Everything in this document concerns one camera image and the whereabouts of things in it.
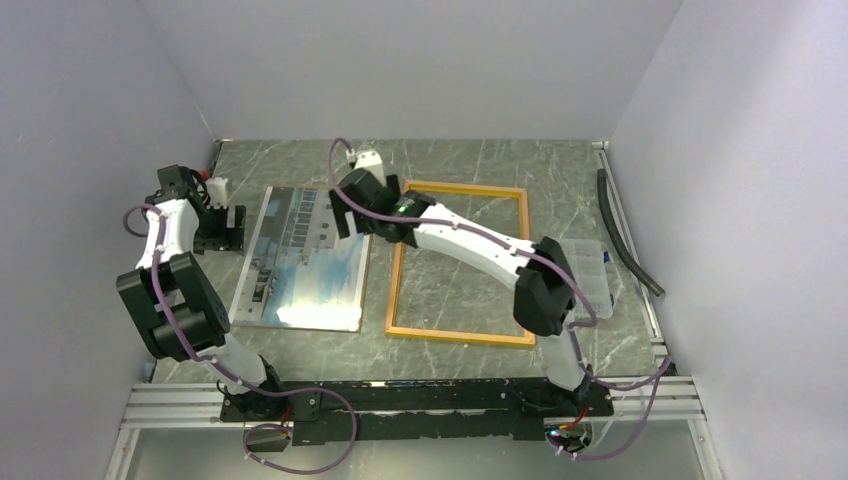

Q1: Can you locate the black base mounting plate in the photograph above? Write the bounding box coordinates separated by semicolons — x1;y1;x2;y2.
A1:
220;377;614;446

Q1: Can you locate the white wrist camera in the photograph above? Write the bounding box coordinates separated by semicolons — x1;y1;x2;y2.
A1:
355;149;386;186
200;177;232;209

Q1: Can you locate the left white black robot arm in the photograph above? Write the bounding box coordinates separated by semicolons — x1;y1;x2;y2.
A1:
116;165;287;420

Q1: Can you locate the black corrugated hose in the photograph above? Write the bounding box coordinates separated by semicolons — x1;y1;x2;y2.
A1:
596;167;666;297

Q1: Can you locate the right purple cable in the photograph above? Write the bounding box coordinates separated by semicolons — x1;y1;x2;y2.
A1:
328;137;674;464

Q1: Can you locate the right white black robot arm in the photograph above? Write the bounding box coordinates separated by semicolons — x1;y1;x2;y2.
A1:
330;167;590;415

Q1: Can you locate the yellow wooden picture frame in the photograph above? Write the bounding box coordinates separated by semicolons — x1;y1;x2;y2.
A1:
384;180;536;348

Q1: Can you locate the aluminium extrusion rail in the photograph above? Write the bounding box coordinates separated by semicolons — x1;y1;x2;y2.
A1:
121;376;707;429

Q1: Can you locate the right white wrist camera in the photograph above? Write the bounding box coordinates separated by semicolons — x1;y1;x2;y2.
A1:
355;149;386;186

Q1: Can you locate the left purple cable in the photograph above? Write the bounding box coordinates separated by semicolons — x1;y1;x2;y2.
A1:
123;203;359;477

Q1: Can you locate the purple cable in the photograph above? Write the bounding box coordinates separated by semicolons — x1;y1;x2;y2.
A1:
328;137;674;464
123;203;359;477

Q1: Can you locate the building and sky photo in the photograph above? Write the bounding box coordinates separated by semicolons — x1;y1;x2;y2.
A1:
229;186;370;333

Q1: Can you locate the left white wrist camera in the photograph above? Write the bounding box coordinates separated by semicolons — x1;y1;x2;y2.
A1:
200;177;232;209

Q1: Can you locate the clear plastic compartment box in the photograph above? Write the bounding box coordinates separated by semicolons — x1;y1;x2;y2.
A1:
559;238;613;319

